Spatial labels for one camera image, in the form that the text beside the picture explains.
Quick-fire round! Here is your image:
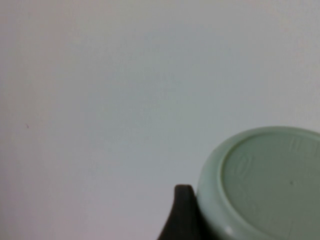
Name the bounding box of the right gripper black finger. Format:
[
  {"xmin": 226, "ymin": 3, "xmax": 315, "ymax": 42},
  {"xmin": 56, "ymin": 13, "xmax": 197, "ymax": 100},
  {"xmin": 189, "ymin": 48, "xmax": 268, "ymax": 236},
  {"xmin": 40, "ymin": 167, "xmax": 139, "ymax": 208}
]
[{"xmin": 156, "ymin": 184, "xmax": 217, "ymax": 240}]

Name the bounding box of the pale green plastic cup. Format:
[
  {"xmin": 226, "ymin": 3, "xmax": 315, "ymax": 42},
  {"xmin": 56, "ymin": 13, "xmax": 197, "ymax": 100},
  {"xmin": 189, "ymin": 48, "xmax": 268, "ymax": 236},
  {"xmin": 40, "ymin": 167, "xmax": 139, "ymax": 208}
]
[{"xmin": 196, "ymin": 125, "xmax": 320, "ymax": 240}]

